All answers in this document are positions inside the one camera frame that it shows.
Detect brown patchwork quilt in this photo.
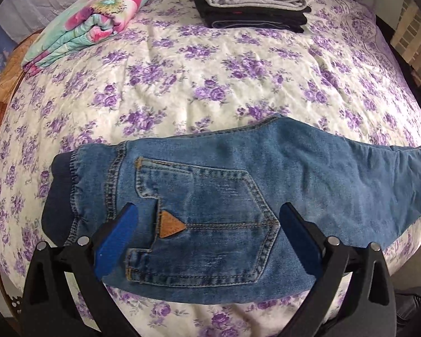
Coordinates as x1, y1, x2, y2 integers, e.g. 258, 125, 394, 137
0, 32, 41, 145

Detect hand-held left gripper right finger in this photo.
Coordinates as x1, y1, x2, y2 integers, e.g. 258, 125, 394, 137
279, 202, 398, 337

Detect purple floral bedspread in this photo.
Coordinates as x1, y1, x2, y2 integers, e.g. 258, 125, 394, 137
0, 0, 421, 337

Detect folded black garment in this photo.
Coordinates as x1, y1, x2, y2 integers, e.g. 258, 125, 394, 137
191, 0, 312, 34

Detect black shoe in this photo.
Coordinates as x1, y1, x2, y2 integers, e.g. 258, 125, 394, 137
396, 284, 421, 328

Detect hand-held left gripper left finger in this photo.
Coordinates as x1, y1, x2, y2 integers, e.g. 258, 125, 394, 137
19, 203, 138, 337

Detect white lace pillow cover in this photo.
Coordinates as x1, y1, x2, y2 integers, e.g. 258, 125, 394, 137
0, 0, 81, 41

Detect blue jeans pants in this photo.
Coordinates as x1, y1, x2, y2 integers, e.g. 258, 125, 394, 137
41, 115, 421, 305

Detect folded teal floral blanket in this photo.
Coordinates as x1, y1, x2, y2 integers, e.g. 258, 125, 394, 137
21, 0, 161, 77

